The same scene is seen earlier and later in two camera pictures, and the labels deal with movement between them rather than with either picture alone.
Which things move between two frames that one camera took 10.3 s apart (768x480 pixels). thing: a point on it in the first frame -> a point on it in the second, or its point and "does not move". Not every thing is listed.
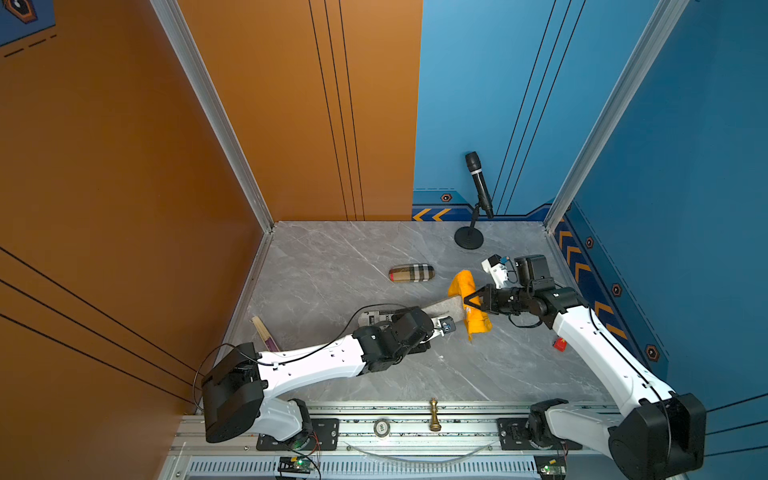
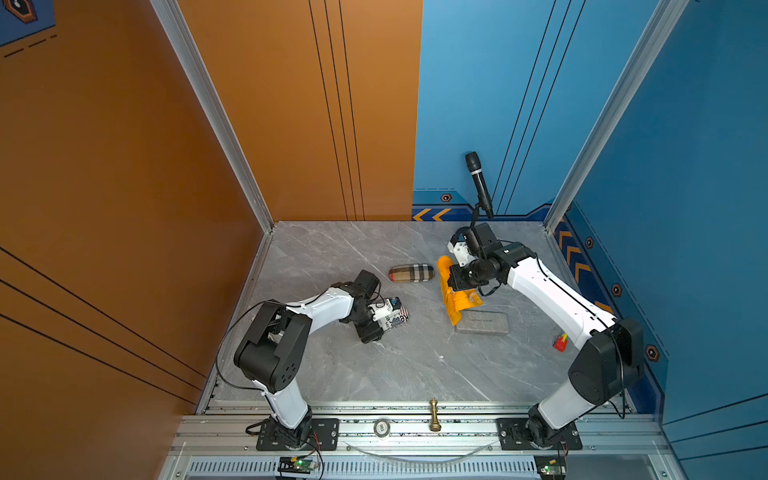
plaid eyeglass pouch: (412, 273) does not move
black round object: (470, 237) does not move
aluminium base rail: (416, 440) does not move
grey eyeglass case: (453, 307) -> (483, 321)
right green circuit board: (551, 467) does not move
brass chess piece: (435, 425) does not move
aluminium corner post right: (666, 17) does not move
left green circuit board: (294, 465) does not move
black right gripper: (488, 293) -> (455, 279)
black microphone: (484, 199) does not move
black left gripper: (404, 313) -> (372, 333)
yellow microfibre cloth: (476, 320) -> (456, 300)
